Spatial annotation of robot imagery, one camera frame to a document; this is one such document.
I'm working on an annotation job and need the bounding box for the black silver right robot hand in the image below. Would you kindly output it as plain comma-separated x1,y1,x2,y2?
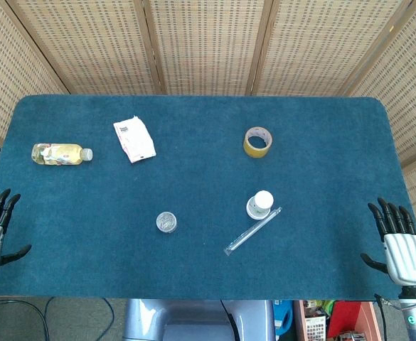
360,197,416,287

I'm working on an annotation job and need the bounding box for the white paper cup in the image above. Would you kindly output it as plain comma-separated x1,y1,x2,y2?
245,190,274,220

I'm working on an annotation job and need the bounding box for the pink storage box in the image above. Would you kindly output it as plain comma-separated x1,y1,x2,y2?
292,300,383,341

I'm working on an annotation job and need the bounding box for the yellow drink plastic bottle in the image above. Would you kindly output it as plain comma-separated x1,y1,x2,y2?
31,142,94,167

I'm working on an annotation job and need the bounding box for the blue plastic item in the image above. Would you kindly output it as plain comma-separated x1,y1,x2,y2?
273,300,294,338

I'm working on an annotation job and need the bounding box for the plastic wrapped straw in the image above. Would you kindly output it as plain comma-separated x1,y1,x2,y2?
223,206,283,256

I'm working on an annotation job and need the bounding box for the small clear round lid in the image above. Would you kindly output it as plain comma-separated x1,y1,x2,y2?
156,211,178,234

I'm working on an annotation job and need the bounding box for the crumpled white pink packet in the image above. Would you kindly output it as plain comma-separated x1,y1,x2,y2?
113,115,157,164

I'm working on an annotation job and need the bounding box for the yellow packing tape roll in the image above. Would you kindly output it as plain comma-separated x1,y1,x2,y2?
242,126,274,159

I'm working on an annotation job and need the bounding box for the blue carpet table mat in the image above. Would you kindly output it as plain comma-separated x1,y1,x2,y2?
0,94,416,302

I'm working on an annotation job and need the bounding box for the grey-blue robot torso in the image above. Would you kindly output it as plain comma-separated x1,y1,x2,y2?
122,298,276,341

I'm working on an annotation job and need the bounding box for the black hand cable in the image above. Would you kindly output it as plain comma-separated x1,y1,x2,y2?
0,297,49,341
374,293,416,341

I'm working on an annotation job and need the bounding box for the black torso cable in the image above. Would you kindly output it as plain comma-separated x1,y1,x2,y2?
220,300,238,341

